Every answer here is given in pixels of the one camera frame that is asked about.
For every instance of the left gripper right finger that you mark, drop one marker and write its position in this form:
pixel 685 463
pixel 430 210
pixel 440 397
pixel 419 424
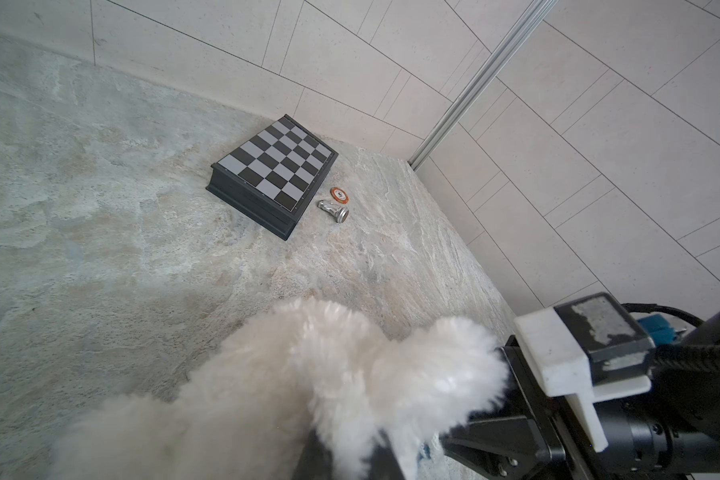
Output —
pixel 382 463

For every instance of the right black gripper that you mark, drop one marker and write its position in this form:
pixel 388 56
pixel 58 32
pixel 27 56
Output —
pixel 655 435

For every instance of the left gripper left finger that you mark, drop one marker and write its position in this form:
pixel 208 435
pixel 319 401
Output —
pixel 315 461

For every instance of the white teddy bear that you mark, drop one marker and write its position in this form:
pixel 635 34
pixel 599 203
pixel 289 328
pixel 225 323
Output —
pixel 303 366

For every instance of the silver chess piece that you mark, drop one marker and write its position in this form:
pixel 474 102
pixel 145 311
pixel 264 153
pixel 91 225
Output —
pixel 337 211

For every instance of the red poker chip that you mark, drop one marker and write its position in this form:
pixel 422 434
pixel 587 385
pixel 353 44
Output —
pixel 339 195

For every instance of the black folded chess board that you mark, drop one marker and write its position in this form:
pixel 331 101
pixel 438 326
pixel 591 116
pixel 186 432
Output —
pixel 273 176

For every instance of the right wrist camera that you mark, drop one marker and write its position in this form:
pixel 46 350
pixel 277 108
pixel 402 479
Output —
pixel 587 351

